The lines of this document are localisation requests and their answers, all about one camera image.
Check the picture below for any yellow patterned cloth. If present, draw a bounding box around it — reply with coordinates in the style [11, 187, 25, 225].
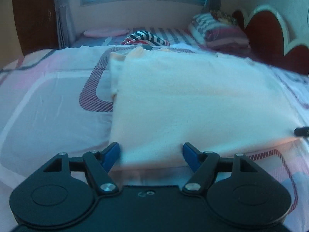
[211, 10, 238, 26]

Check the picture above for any left grey curtain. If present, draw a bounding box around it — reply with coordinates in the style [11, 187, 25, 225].
[54, 0, 76, 49]

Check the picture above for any striped folded pillow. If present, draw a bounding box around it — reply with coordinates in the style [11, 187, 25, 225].
[188, 12, 250, 51]

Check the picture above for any striped purple bed sheet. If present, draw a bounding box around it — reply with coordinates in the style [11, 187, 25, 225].
[71, 27, 252, 56]

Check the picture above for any dark wooden door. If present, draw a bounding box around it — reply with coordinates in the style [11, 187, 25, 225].
[12, 0, 59, 55]

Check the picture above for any striped red navy garment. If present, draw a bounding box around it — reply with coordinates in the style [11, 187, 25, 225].
[121, 30, 170, 46]

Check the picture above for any red white heart headboard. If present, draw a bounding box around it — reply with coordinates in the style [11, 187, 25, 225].
[232, 5, 308, 75]

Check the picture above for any patterned white pink quilt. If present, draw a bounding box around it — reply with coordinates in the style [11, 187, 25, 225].
[1, 46, 308, 231]

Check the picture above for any pink flat pillow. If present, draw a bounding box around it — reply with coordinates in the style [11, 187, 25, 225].
[83, 27, 130, 38]

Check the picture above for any cream knit sweater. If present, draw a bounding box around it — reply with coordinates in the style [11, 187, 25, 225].
[108, 47, 301, 169]

